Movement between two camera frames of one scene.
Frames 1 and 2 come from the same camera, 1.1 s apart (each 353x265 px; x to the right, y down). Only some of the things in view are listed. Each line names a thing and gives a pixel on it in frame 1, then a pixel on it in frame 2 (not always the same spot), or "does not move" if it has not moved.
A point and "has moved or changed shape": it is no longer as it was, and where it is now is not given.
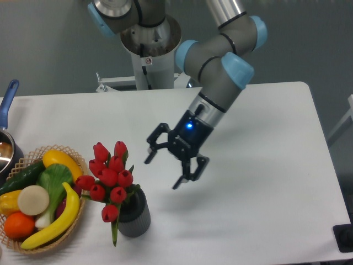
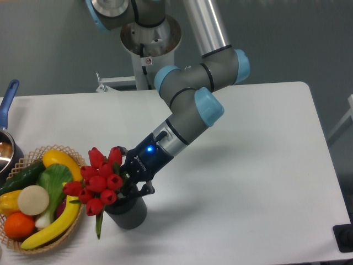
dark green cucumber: (28, 176) does not move
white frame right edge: (348, 114) does not move
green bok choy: (52, 178) does not move
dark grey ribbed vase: (134, 220) has moved or changed shape
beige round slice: (33, 200) does not move
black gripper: (185, 142) → (142, 163)
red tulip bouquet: (113, 181) has moved or changed shape
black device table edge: (343, 235) does not move
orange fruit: (19, 226) does not move
